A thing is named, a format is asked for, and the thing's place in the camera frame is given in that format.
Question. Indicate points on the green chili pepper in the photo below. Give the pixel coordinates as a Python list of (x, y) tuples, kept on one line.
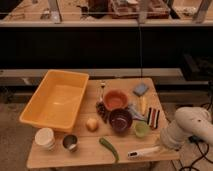
[(110, 147)]

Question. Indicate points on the white paper cup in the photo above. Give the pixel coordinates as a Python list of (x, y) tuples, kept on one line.
[(44, 137)]

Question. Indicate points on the small metal cup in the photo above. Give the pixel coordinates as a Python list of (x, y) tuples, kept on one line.
[(70, 142)]

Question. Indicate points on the blue sponge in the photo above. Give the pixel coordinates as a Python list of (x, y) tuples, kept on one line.
[(140, 89)]

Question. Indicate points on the wooden table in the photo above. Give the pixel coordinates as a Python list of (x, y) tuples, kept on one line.
[(90, 152)]

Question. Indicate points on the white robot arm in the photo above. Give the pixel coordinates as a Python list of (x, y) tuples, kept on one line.
[(188, 121)]

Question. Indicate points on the yellow plastic bin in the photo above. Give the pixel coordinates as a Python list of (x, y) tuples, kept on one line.
[(57, 100)]

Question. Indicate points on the dark grapes bunch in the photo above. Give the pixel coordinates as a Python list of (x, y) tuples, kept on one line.
[(102, 111)]

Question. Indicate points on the small green cup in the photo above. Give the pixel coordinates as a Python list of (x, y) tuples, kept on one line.
[(141, 129)]

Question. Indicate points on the grey cloth piece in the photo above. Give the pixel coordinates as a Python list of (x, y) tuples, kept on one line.
[(135, 114)]

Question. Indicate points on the dark purple bowl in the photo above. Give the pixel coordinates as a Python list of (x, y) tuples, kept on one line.
[(120, 120)]

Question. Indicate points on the orange ceramic bowl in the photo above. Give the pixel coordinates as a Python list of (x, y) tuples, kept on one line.
[(115, 99)]

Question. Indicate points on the striped multicolour block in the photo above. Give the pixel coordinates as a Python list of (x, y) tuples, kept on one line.
[(153, 118)]

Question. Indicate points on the metal fork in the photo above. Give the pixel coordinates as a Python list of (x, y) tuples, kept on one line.
[(102, 85)]

